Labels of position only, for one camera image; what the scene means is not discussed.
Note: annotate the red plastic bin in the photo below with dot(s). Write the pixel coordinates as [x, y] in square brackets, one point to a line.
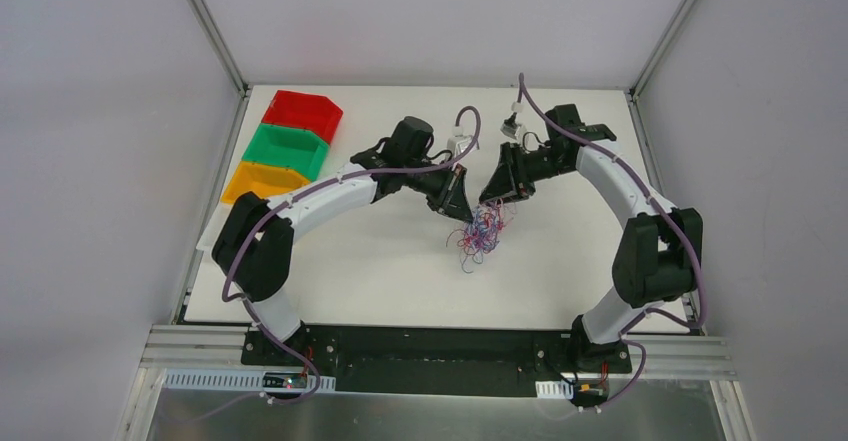
[312, 112]

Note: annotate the right controller board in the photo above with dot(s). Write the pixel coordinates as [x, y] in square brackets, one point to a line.
[589, 396]

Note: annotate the controller board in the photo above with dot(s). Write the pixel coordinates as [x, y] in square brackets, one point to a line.
[284, 381]
[589, 396]

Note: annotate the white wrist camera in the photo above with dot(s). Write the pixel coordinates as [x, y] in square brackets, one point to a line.
[511, 127]
[460, 142]

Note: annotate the green plastic bin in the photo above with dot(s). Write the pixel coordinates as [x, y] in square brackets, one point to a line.
[300, 150]

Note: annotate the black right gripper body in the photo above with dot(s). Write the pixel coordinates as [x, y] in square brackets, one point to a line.
[506, 173]

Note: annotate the left controller board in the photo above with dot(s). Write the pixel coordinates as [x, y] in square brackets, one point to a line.
[284, 381]

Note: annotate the aluminium front rail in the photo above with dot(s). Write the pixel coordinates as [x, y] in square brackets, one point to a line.
[337, 348]

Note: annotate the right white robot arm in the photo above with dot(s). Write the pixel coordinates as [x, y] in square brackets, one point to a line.
[655, 262]

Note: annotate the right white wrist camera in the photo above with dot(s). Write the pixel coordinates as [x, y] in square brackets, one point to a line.
[511, 127]

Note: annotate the clear plastic bin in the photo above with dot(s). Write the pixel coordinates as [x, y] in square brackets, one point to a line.
[213, 227]

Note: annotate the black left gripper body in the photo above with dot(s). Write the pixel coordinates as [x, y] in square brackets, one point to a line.
[444, 191]

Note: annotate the yellow plastic bin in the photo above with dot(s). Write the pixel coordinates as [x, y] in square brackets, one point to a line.
[263, 180]

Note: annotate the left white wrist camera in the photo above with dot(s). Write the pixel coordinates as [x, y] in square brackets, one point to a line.
[460, 142]

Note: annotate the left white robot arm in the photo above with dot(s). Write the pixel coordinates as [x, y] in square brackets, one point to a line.
[255, 245]

